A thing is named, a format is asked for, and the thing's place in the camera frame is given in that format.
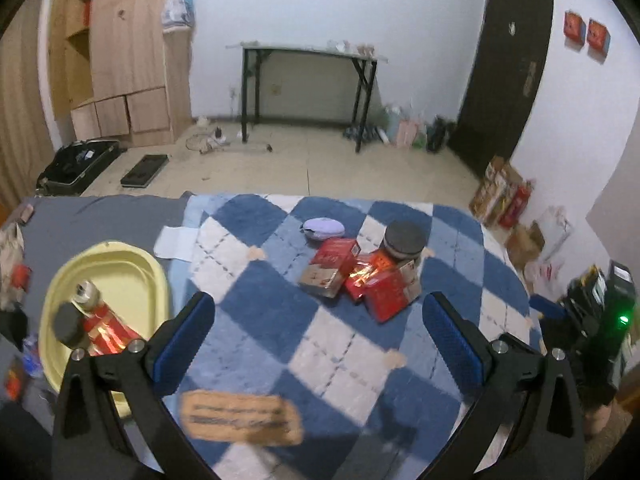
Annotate small items on table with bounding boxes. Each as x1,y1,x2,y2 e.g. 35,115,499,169
325,40,377,56

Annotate light green bag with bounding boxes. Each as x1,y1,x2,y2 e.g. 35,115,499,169
382,105,403,143

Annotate wooden wardrobe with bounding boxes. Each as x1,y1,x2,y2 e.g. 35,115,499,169
47,0,196,147

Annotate large black lidded jar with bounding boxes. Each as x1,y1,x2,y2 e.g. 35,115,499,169
382,221,426,263

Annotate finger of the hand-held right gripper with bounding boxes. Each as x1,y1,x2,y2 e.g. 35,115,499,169
529,294,568,321

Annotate black suitcase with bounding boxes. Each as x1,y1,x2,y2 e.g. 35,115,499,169
35,140,123,196

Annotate red labelled bottle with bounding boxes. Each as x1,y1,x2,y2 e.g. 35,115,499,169
72,281,146,357

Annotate blue checkered blanket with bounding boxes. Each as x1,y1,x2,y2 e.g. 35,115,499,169
165,192,543,480

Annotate brown cardboard box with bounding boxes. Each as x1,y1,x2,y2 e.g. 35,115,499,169
506,222,546,268

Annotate red wall picture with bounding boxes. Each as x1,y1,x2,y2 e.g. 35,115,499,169
563,10,587,50
586,18,612,61

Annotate shiny red foil box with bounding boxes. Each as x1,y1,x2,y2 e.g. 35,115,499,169
345,255,397,305

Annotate stack of red cartons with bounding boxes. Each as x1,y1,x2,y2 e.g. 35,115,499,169
470,156,533,228

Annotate dark door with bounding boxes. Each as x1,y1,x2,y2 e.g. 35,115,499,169
446,0,556,178

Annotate power strip with cables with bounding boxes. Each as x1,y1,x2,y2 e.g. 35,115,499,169
186,127,236,155

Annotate person's right forearm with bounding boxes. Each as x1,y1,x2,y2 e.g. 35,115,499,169
582,392,626,438

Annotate black bag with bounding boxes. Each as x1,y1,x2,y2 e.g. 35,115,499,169
425,117,452,153

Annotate pink paper bag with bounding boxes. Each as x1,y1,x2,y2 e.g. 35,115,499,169
395,119,418,148

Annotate black folding table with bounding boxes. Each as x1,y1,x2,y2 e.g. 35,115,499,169
225,40,390,153

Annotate clear plastic bag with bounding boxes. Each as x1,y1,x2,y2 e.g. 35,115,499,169
0,222,27,311

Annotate brownish red box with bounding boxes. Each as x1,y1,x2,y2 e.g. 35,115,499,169
299,262,347,300

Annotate white paper bag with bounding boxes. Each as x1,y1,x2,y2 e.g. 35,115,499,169
532,205,573,261

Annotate pair of shoes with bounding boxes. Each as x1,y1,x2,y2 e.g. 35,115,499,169
342,127,386,142

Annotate purple pouch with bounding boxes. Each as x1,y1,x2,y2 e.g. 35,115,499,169
300,217,346,242

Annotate plastic water bottle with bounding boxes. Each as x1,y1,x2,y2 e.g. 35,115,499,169
22,332,46,378

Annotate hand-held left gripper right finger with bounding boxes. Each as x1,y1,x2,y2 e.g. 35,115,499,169
421,291,586,480

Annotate black keyboard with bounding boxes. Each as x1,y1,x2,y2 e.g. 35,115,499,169
120,155,169,188

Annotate plastic bag on hook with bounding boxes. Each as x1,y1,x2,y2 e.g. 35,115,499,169
161,0,195,31

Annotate yellow plastic basin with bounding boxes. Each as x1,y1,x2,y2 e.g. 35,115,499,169
39,241,173,416

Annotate grey bedsheet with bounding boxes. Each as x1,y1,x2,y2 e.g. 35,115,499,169
0,192,201,480

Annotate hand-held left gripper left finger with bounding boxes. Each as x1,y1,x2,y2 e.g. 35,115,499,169
52,291,216,480

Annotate black round lid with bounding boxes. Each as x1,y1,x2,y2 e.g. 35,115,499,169
52,302,92,348

